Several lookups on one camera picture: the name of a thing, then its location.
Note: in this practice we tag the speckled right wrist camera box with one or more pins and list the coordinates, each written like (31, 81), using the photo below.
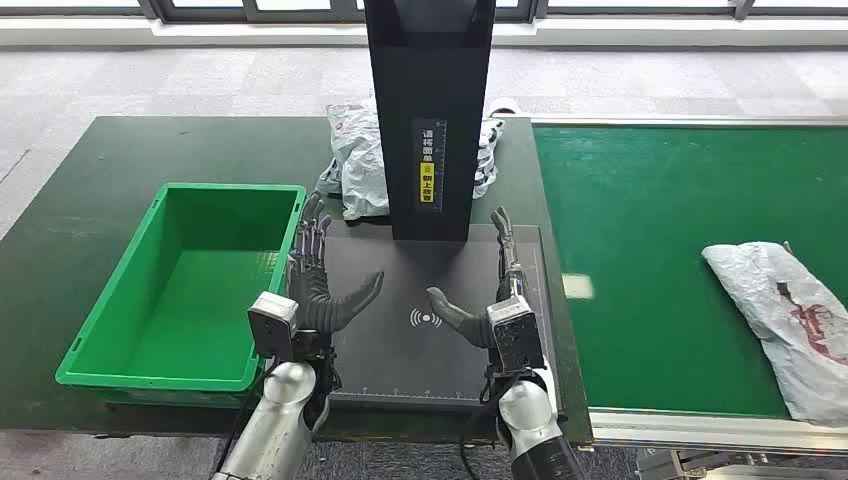
(517, 334)

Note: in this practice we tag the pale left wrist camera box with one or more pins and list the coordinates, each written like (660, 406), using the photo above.
(272, 324)

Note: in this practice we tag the crumpled grey parcel bag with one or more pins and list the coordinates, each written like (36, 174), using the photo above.
(361, 166)

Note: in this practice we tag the black scanner column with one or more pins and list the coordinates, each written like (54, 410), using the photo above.
(404, 99)

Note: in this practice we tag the black white patterned parcel bag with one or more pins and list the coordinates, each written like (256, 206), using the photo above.
(487, 159)

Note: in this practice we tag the aluminium conveyor frame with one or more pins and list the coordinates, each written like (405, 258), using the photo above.
(696, 430)

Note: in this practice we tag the green plastic crate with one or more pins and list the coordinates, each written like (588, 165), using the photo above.
(199, 311)

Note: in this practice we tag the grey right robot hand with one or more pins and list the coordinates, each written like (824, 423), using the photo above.
(477, 328)

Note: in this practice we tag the grey parcel bag red print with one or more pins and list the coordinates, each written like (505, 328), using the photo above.
(768, 298)

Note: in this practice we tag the dark green table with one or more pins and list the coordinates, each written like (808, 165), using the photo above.
(99, 166)

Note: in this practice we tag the black yellow column label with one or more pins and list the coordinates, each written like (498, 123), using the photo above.
(428, 192)

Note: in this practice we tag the black scanner platform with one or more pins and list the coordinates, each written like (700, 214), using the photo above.
(411, 371)

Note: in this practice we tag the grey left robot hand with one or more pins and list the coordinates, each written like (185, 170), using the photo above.
(311, 298)

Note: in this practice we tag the green conveyor belt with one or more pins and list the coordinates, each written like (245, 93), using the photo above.
(662, 199)

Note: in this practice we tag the metal conveyor support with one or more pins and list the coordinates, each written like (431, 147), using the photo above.
(662, 464)

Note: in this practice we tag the small white round object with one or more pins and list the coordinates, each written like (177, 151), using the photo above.
(502, 106)

